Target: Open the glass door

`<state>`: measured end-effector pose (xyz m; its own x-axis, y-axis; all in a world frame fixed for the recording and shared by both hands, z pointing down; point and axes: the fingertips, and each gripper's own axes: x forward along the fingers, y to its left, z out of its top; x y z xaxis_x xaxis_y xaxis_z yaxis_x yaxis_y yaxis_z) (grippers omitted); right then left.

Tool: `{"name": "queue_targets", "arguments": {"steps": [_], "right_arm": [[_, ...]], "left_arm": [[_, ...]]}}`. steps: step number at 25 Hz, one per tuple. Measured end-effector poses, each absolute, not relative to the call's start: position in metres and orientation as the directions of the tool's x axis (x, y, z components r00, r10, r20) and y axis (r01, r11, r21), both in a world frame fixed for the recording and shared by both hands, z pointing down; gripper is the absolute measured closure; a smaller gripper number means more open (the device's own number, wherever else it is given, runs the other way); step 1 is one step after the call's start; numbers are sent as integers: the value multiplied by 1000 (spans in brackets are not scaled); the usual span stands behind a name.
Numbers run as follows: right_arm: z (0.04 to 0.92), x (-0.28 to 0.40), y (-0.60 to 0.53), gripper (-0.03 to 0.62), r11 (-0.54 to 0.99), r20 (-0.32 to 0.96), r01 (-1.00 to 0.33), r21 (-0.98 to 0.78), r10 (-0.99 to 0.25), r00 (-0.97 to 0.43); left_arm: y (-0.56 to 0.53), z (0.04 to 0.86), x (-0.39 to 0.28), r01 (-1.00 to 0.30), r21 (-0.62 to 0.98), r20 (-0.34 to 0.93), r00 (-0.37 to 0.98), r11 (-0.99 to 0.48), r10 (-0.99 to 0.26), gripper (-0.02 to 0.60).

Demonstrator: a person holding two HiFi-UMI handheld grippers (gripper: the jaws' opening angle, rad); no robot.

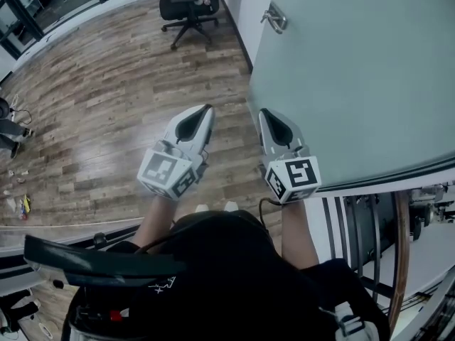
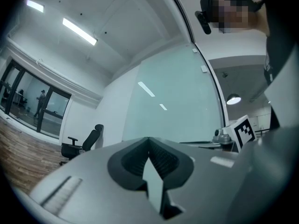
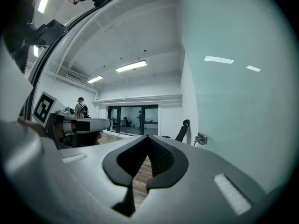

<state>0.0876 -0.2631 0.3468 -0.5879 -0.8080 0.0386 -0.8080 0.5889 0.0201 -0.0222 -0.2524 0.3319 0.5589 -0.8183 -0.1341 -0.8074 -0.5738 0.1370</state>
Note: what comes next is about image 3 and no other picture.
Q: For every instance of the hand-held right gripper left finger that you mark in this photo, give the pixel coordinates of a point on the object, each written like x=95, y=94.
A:
x=93, y=171

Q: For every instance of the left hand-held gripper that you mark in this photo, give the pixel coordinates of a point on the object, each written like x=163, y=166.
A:
x=44, y=108

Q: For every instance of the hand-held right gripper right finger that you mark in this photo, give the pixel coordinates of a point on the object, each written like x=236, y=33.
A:
x=198, y=183

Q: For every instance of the frosted glass door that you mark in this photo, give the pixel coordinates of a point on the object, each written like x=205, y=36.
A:
x=233, y=101

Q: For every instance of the person's left forearm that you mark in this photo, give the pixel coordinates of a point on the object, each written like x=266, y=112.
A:
x=32, y=126

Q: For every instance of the person's left hand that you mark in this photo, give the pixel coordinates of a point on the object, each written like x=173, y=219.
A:
x=66, y=128

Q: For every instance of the black framed glass window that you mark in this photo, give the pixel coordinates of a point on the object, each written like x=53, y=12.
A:
x=130, y=118

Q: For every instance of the rectangular ceiling light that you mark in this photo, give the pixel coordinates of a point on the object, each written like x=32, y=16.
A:
x=36, y=51
x=130, y=66
x=44, y=2
x=95, y=79

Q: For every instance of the black office chair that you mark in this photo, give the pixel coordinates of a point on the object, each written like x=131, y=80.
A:
x=182, y=130

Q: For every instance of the ceiling air vent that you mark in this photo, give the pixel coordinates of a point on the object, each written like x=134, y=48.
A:
x=74, y=76

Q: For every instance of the black chest-mounted device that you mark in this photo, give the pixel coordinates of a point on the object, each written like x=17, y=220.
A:
x=49, y=32

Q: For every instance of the person's black shirt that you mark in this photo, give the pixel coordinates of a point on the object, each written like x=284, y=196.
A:
x=16, y=31

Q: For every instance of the white wall pipe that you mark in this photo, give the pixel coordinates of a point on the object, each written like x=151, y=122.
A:
x=140, y=98

